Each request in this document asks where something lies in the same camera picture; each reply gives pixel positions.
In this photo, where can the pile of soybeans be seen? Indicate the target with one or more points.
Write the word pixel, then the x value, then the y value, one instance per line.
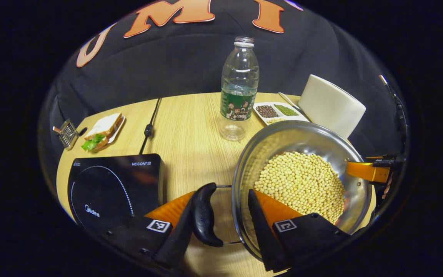
pixel 302 181

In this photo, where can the clear plastic bottle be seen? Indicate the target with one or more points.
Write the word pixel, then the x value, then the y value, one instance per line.
pixel 238 84

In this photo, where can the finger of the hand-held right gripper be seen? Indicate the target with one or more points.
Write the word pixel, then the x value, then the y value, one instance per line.
pixel 363 171

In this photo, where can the white box appliance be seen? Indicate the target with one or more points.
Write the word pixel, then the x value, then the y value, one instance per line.
pixel 329 105

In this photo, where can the sandwich with lettuce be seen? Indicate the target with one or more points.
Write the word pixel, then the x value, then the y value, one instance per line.
pixel 102 129

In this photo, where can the black table grommet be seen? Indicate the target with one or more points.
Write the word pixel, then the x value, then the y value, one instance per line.
pixel 83 131

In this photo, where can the black induction cooktop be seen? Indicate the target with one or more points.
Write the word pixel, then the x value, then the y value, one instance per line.
pixel 121 184

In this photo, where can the white divided bean tray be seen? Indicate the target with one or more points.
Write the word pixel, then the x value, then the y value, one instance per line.
pixel 267 111

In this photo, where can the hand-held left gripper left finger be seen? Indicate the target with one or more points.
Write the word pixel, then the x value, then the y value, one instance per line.
pixel 175 246

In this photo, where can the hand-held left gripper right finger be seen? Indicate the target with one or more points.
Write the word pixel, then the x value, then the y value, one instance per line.
pixel 262 234

